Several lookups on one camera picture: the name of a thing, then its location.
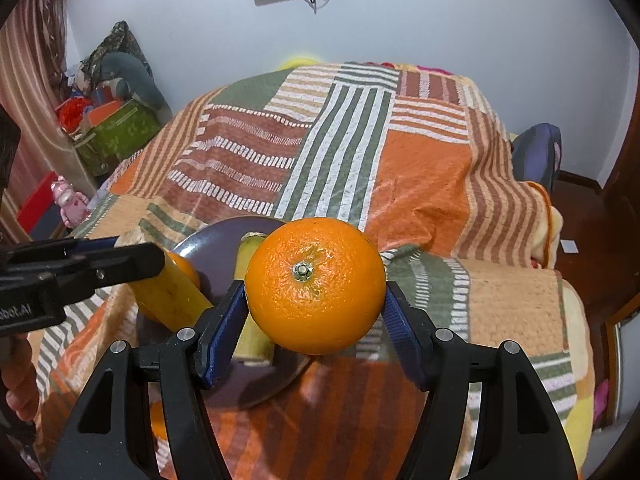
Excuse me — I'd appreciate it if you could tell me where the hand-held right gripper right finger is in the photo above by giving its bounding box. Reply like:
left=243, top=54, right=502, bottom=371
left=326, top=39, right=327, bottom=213
left=382, top=281, right=582, bottom=480

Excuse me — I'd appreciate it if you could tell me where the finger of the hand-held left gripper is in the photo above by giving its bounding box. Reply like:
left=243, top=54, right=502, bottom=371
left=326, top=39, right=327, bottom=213
left=0, top=236, right=122, bottom=273
left=50, top=242, right=167, bottom=302

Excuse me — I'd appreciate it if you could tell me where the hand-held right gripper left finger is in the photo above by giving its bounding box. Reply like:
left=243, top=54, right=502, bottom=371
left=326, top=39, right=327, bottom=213
left=47, top=279, right=250, bottom=480

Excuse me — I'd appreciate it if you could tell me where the dark purple plate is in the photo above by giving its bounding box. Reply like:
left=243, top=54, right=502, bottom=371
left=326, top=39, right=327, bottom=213
left=135, top=216, right=322, bottom=409

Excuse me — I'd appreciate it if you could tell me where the large orange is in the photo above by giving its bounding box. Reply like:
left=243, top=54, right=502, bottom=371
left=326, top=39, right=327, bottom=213
left=244, top=217, right=389, bottom=356

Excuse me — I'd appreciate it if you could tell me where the person's left hand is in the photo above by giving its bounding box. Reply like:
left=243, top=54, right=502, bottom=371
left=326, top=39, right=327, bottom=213
left=0, top=335, right=42, bottom=423

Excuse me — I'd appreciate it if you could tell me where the pink toy figure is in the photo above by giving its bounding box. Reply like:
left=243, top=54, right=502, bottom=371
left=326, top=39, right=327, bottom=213
left=50, top=176, right=92, bottom=227

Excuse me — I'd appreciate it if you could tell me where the small orange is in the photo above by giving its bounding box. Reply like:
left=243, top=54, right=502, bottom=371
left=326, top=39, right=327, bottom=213
left=149, top=400, right=171, bottom=442
left=165, top=252, right=202, bottom=292

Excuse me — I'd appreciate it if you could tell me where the red box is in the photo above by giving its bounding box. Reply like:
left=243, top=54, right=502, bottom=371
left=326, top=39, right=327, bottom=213
left=16, top=171, right=60, bottom=235

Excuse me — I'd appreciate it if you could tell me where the greenish yellow banana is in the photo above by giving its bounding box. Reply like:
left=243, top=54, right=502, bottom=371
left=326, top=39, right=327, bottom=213
left=232, top=232, right=276, bottom=367

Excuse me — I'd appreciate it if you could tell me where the green storage box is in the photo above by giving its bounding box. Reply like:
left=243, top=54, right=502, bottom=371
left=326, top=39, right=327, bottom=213
left=74, top=100, right=162, bottom=177

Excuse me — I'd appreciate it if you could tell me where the striped patchwork blanket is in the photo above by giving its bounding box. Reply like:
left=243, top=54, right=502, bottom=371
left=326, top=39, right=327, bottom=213
left=27, top=61, right=597, bottom=480

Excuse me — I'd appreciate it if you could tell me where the striped brown curtain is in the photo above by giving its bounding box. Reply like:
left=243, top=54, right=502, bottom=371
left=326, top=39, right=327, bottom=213
left=0, top=0, right=70, bottom=243

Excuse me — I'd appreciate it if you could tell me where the camouflage cloth bag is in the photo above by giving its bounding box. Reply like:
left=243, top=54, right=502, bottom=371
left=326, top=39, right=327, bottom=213
left=81, top=20, right=147, bottom=92

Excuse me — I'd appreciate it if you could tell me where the blue purple bag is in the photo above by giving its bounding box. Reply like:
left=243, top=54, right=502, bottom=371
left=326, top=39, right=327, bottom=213
left=510, top=122, right=564, bottom=195

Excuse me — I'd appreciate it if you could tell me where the yellow pillow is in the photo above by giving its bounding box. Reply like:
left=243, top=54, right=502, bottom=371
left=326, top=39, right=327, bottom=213
left=276, top=51, right=322, bottom=70

